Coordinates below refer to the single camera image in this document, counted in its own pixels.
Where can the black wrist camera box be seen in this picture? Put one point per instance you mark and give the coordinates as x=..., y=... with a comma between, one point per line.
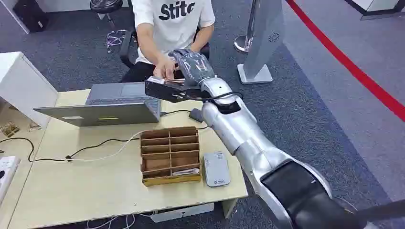
x=164, y=91

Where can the pale wooden desk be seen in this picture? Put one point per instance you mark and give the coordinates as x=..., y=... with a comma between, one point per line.
x=95, y=183

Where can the person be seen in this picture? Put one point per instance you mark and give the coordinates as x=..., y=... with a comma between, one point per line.
x=174, y=28

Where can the printed card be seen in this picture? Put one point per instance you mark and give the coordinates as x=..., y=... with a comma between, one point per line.
x=164, y=80

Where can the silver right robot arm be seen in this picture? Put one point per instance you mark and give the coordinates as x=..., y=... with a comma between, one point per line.
x=246, y=139

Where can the small pale floor scrap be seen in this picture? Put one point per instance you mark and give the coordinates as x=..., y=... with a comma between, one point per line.
x=34, y=126

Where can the dark grey power adapter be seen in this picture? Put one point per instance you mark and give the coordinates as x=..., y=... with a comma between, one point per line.
x=196, y=115

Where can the grey laptop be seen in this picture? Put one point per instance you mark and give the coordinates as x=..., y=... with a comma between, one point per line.
x=120, y=107

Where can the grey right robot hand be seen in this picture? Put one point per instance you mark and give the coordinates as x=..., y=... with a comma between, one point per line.
x=193, y=66

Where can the card with pale face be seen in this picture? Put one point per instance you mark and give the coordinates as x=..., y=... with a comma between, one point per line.
x=186, y=172

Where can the black office chair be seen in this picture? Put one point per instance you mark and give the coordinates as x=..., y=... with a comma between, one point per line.
x=128, y=47

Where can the black round stool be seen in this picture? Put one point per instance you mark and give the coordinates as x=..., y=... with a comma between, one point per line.
x=106, y=6

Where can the white furniture with dark base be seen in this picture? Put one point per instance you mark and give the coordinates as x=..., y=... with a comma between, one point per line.
x=378, y=7

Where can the wooden card box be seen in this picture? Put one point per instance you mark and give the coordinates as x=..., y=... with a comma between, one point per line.
x=171, y=156

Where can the white cabinet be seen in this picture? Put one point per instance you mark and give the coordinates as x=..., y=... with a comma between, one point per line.
x=22, y=85

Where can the white under-desk tray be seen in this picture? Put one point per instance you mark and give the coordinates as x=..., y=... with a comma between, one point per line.
x=182, y=212

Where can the chrome stanchion base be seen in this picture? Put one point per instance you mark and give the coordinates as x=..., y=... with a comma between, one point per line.
x=242, y=42

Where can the person's right hand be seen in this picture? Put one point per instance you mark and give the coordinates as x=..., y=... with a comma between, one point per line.
x=164, y=68

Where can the white power strip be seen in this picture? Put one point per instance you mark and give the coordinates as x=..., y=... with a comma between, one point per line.
x=7, y=173

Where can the small brown floor clutter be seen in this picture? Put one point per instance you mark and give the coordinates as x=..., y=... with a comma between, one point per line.
x=9, y=129

